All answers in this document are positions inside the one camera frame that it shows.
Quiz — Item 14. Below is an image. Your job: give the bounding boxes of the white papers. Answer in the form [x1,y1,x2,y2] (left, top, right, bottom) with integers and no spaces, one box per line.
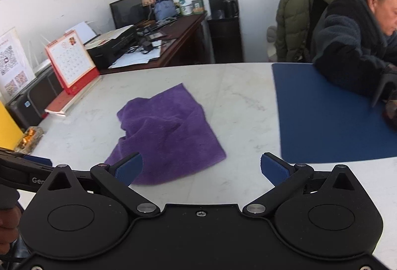
[108,47,162,69]

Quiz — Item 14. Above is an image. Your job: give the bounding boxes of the black power adapter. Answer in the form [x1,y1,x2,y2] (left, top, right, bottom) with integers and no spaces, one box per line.
[140,37,154,54]

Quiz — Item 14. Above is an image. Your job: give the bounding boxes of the purple towel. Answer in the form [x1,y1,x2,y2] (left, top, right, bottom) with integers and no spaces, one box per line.
[104,82,227,186]

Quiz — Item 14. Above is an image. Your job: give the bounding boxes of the white printer paper sheet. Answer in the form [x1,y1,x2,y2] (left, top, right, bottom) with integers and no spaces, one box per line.
[65,21,100,45]

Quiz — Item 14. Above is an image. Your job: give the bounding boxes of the black printer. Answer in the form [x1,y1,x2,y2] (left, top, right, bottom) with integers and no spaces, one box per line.
[85,25,138,70]

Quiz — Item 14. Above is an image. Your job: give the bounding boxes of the person's left hand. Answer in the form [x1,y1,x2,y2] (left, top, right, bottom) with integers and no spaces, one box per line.
[0,206,22,244]

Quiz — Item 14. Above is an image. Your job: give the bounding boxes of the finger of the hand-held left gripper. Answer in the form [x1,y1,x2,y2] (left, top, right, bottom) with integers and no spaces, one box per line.
[0,148,53,168]

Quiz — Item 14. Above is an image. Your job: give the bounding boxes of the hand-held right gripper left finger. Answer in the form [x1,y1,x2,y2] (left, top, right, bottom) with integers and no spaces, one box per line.
[37,152,161,216]

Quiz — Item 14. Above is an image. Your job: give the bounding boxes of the blue table mat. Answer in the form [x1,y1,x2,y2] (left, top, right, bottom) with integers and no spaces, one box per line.
[272,63,397,164]

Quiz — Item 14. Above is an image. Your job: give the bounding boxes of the black electric kettle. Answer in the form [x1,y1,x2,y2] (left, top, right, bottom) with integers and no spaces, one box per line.
[223,0,240,18]

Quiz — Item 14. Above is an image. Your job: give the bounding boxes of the black computer monitor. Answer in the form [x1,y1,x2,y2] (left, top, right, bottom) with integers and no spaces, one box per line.
[109,0,149,29]

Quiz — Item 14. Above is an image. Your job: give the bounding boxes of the dark wooden office desk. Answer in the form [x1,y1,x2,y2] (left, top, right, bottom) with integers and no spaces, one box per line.
[99,13,214,75]

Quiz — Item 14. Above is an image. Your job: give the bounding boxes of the blue bag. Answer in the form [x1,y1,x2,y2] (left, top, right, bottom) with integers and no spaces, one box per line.
[153,0,177,21]

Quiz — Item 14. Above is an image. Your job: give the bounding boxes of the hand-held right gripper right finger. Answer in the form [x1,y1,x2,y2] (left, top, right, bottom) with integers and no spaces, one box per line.
[243,152,366,215]

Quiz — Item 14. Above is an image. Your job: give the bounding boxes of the red book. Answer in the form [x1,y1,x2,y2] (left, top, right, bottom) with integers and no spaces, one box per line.
[45,75,101,117]

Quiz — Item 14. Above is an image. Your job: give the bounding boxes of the black water dispenser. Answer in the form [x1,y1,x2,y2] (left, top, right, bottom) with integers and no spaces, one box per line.
[207,0,244,63]

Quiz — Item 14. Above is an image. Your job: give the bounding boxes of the black storage box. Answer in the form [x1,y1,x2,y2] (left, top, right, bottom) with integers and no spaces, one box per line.
[5,65,64,131]

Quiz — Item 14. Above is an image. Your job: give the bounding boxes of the yellow box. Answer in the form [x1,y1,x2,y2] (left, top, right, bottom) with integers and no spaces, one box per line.
[0,101,25,151]

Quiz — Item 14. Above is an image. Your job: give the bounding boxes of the glass tray with orange snacks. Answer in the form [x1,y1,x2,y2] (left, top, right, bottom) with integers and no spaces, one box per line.
[15,126,45,155]

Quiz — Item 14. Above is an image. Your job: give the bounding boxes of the green puffer jacket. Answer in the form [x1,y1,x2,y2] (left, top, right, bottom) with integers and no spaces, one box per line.
[275,0,343,62]

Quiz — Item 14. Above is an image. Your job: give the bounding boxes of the red desk calendar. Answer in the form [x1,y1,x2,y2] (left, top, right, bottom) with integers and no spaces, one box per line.
[45,33,100,95]

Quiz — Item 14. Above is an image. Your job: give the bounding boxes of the white code sign board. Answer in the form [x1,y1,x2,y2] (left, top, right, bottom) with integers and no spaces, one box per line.
[0,27,36,103]

